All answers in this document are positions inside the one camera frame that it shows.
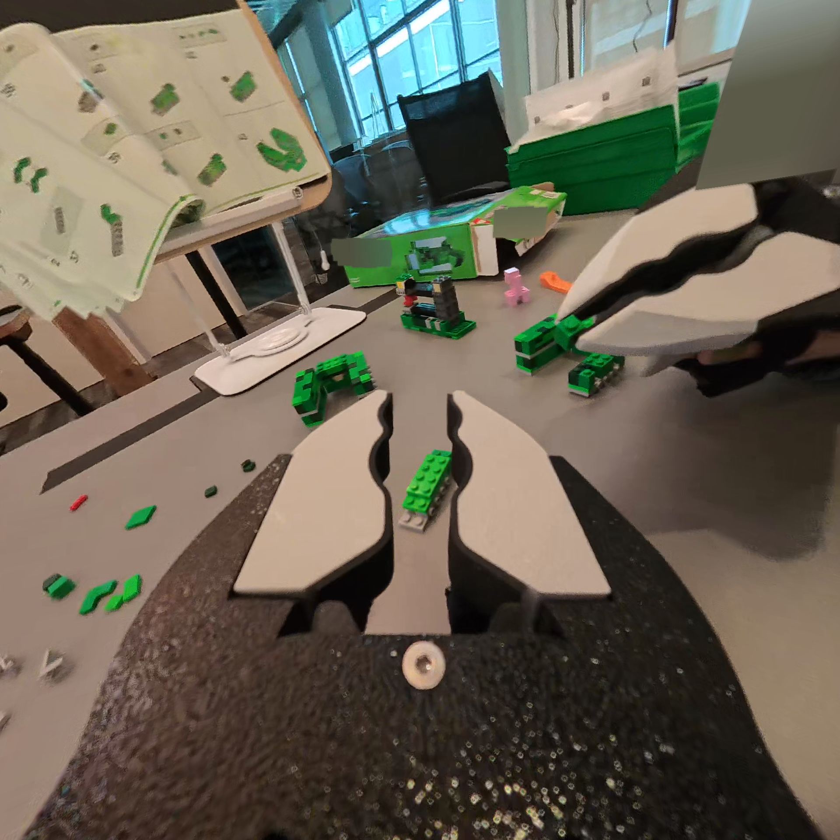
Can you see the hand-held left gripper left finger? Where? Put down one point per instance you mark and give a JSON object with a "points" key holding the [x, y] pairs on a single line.
{"points": [[321, 499]]}

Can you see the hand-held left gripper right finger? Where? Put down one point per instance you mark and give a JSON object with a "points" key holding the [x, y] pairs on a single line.
{"points": [[525, 512]]}

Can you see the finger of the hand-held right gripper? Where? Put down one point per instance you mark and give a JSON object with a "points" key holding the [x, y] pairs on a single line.
{"points": [[722, 302], [682, 223]]}

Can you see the small green toy brick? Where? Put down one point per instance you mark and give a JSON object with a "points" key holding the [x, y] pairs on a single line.
{"points": [[574, 331]]}

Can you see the green white brick assembly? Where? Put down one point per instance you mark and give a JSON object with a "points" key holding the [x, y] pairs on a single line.
{"points": [[535, 348]]}

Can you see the black desk strip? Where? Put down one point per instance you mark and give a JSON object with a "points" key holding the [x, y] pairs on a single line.
{"points": [[124, 446]]}

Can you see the person's right hand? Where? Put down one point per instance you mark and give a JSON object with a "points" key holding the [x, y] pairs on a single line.
{"points": [[728, 356]]}

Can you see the stack of green crates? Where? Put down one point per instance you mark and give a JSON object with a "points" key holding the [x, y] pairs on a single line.
{"points": [[604, 164]]}

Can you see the large green brick assembly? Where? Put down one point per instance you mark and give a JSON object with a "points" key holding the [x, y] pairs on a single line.
{"points": [[328, 387]]}

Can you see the grey panel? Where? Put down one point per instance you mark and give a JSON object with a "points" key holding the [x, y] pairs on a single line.
{"points": [[774, 92]]}

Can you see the orange brick separator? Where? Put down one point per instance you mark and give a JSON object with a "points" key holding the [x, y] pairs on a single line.
{"points": [[554, 282]]}

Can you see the dark green brick assembly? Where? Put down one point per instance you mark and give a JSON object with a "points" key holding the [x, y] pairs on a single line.
{"points": [[594, 374]]}

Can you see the white plastic bags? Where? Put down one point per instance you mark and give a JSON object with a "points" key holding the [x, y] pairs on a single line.
{"points": [[604, 92]]}

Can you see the white clear book stand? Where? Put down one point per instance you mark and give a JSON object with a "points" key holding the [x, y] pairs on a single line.
{"points": [[308, 334]]}

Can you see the pink pig figure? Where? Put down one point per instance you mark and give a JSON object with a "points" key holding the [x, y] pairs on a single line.
{"points": [[517, 289]]}

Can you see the green square tile piece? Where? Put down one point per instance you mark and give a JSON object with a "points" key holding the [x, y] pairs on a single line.
{"points": [[141, 517]]}

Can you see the flat green brick piece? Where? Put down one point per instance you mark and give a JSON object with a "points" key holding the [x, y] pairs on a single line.
{"points": [[98, 596], [124, 590]]}

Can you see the black grey brick model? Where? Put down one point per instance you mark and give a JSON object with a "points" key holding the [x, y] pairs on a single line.
{"points": [[436, 308]]}

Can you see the black office chair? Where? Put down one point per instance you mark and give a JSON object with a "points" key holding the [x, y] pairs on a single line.
{"points": [[459, 144]]}

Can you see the green toy box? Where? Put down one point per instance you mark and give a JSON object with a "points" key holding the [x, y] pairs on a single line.
{"points": [[446, 253]]}

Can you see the dark and light green piece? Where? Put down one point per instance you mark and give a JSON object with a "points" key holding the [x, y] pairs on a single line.
{"points": [[59, 586]]}

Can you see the grid window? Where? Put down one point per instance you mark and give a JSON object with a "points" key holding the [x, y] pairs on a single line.
{"points": [[420, 52]]}

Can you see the small grey brick piece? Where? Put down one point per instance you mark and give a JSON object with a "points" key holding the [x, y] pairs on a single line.
{"points": [[52, 664], [6, 664]]}

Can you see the green instruction booklet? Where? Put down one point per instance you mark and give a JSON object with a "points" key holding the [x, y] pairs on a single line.
{"points": [[131, 164]]}

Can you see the black panel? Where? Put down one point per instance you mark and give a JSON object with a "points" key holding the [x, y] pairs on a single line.
{"points": [[98, 8]]}

